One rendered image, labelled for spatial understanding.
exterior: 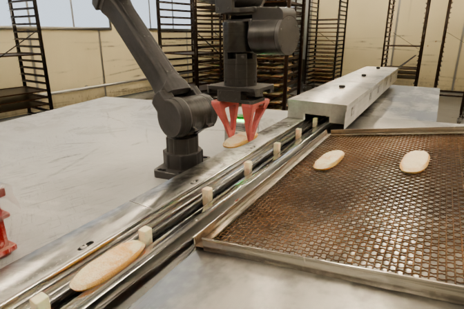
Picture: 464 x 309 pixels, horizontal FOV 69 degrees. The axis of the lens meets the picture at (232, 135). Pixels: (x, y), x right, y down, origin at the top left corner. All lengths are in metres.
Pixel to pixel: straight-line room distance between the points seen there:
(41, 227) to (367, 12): 7.36
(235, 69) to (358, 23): 7.15
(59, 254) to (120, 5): 0.57
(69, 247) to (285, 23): 0.42
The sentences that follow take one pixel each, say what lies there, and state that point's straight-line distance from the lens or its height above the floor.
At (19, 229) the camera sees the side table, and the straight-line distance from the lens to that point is 0.64.
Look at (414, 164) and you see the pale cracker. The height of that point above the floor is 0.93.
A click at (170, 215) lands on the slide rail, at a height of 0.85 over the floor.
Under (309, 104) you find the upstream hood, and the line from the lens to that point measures 1.04.
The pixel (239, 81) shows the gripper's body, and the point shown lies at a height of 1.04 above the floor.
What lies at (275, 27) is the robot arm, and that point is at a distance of 0.51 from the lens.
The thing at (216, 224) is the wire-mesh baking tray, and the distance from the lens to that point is 0.42.
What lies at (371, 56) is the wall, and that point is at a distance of 7.63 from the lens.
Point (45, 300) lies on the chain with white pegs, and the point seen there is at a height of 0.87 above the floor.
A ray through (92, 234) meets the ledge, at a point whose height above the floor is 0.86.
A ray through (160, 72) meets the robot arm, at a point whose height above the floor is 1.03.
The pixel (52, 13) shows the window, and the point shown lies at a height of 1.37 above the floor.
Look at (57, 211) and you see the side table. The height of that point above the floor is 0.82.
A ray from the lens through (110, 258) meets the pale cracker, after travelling 0.45.
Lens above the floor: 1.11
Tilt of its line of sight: 17 degrees down
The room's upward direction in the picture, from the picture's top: straight up
